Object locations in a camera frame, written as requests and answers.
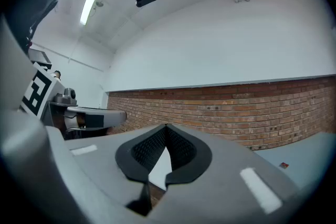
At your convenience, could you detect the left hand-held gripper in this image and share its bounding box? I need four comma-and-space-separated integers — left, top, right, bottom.
20, 62, 128, 140

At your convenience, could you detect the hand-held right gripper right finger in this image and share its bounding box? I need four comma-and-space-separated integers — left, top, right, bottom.
146, 124, 300, 224

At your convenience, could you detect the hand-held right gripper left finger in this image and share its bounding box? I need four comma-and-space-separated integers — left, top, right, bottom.
65, 124, 167, 224

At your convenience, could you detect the black wrist screen device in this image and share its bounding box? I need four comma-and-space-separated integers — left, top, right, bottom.
28, 48, 53, 69

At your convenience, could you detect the long ceiling light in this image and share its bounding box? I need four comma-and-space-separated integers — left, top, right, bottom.
79, 0, 102, 26

